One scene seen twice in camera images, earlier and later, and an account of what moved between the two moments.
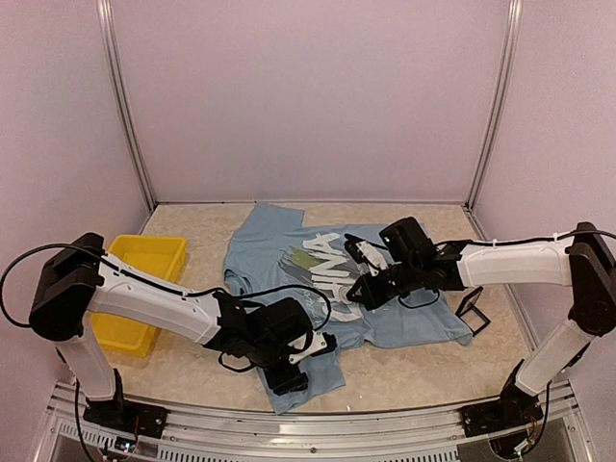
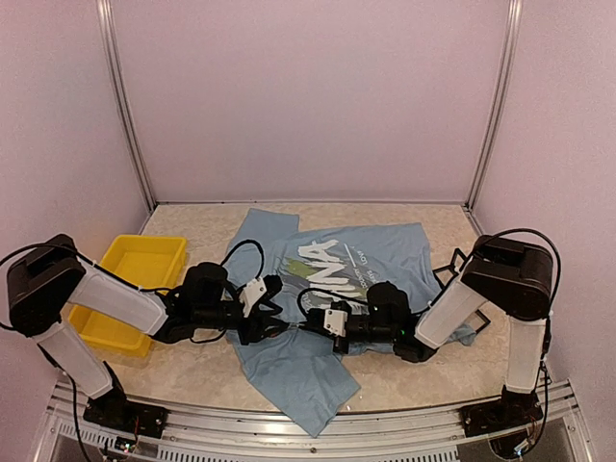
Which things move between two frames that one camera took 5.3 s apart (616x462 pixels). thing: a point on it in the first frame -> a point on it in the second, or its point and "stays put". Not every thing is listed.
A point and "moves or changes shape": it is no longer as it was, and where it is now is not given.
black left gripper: [292, 381] -> [260, 320]
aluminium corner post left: [106, 26] stays put
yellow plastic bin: [162, 256] stays put
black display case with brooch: [469, 313] stays put
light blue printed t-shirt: [269, 253] moves or changes shape
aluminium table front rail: [562, 434] stays put
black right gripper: [372, 299] -> [317, 326]
